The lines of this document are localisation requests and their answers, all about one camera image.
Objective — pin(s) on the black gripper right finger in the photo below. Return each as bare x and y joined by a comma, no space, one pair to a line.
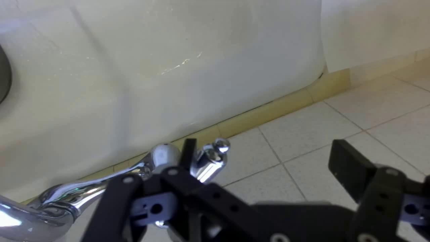
384,196

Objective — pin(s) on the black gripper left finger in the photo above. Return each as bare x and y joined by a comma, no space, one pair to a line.
130,201

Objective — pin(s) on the chrome sink tap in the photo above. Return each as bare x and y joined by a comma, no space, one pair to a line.
51,213

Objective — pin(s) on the white kitchen sink basin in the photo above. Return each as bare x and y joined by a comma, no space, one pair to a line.
95,82

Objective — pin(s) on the metal sink drain strainer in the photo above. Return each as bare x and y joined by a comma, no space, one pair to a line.
5,75

